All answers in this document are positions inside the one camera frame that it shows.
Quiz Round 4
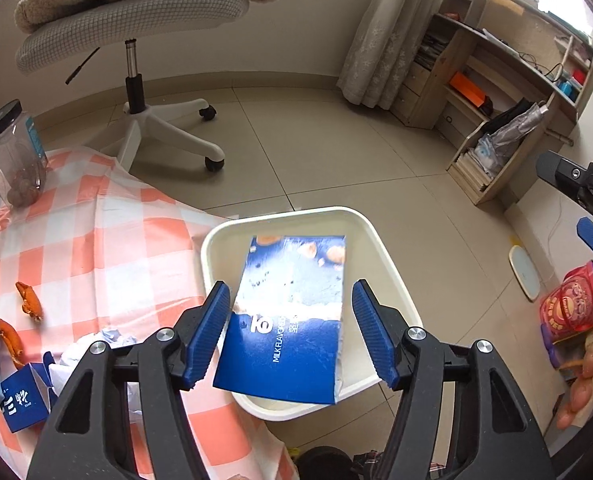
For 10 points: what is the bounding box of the red cartoon bag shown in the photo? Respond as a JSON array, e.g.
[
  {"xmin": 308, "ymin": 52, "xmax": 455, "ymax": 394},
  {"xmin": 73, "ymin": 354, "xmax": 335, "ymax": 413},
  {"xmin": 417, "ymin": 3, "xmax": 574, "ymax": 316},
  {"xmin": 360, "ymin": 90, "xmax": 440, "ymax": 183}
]
[{"xmin": 539, "ymin": 261, "xmax": 593, "ymax": 370}]

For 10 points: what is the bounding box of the red white checkered tablecloth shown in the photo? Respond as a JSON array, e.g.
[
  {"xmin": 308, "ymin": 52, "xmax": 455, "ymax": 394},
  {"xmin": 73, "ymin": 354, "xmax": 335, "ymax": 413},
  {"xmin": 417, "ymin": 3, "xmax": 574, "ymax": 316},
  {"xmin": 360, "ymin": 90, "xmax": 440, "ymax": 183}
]
[{"xmin": 0, "ymin": 148, "xmax": 298, "ymax": 479}]

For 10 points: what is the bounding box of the white trash bin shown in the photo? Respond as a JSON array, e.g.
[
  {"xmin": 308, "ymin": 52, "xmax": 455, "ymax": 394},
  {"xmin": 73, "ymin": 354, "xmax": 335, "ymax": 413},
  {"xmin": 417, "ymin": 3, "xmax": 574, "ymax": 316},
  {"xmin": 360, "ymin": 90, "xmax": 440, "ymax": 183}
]
[{"xmin": 201, "ymin": 207, "xmax": 421, "ymax": 422}]

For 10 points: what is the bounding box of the orange peel piece small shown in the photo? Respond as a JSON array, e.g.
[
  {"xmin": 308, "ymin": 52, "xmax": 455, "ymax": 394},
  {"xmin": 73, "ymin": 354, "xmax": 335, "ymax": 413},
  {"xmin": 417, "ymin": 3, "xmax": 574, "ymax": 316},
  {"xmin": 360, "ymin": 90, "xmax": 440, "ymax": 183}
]
[{"xmin": 16, "ymin": 282, "xmax": 42, "ymax": 322}]

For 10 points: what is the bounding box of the grey office chair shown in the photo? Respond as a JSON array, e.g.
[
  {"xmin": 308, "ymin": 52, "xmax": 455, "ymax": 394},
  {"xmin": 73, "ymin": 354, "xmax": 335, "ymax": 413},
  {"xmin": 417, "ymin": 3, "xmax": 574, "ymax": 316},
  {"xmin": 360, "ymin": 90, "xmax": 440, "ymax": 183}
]
[{"xmin": 16, "ymin": 0, "xmax": 250, "ymax": 172}]

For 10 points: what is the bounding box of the orange box on desk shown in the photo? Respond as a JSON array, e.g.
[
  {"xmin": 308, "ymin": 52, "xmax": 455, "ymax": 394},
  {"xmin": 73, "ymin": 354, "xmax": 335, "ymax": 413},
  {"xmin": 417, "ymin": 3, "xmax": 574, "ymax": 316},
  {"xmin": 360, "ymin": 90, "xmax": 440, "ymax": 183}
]
[{"xmin": 449, "ymin": 72, "xmax": 494, "ymax": 117}]

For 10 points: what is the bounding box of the white bathroom scale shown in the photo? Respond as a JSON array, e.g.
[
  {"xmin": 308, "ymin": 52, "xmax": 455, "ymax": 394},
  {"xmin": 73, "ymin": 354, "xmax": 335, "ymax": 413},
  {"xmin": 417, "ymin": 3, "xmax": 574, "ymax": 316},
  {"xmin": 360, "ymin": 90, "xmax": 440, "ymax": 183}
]
[{"xmin": 508, "ymin": 245, "xmax": 541, "ymax": 302}]

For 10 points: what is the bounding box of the clear jar with nuts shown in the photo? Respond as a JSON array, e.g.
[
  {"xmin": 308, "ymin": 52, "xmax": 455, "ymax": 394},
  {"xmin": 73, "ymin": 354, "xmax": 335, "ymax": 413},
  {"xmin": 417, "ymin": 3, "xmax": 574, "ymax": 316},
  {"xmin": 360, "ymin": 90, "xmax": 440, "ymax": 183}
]
[{"xmin": 0, "ymin": 100, "xmax": 48, "ymax": 208}]

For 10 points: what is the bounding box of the right lace curtain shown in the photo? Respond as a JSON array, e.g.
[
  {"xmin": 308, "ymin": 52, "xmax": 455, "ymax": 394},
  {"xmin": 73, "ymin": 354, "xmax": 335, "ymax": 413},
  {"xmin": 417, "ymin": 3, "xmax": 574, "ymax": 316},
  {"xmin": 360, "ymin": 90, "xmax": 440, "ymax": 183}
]
[{"xmin": 337, "ymin": 0, "xmax": 443, "ymax": 110}]

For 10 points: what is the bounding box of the wooden desk shelf unit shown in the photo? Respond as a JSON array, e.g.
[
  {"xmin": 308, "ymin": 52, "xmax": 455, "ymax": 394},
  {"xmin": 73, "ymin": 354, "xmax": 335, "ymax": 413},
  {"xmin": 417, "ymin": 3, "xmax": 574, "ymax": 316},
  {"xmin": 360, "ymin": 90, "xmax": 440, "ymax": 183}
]
[{"xmin": 392, "ymin": 0, "xmax": 593, "ymax": 143}]

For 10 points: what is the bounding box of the blue milk carton box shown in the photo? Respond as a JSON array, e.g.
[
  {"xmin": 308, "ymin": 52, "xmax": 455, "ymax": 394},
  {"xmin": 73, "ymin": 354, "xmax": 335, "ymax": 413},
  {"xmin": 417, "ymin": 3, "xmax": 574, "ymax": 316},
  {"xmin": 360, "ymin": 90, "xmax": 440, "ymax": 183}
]
[{"xmin": 0, "ymin": 352, "xmax": 58, "ymax": 434}]

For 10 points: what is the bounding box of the wooden magazine rack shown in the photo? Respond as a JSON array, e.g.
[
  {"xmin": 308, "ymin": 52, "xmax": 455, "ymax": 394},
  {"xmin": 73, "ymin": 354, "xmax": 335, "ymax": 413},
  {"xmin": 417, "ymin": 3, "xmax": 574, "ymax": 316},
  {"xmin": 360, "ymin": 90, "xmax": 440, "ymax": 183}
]
[{"xmin": 447, "ymin": 94, "xmax": 560, "ymax": 206}]

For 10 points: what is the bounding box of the blue biscuit wrapper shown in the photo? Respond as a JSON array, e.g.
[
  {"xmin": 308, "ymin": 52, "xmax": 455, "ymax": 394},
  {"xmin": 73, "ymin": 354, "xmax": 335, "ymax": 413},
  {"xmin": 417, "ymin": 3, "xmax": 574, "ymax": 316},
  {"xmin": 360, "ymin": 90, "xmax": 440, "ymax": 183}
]
[{"xmin": 214, "ymin": 235, "xmax": 346, "ymax": 404}]

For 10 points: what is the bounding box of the white paper ball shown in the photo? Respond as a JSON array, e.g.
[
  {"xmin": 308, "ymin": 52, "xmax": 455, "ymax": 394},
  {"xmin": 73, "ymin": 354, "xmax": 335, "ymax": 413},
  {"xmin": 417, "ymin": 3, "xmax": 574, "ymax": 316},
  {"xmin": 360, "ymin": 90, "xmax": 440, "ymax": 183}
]
[{"xmin": 48, "ymin": 327, "xmax": 137, "ymax": 396}]

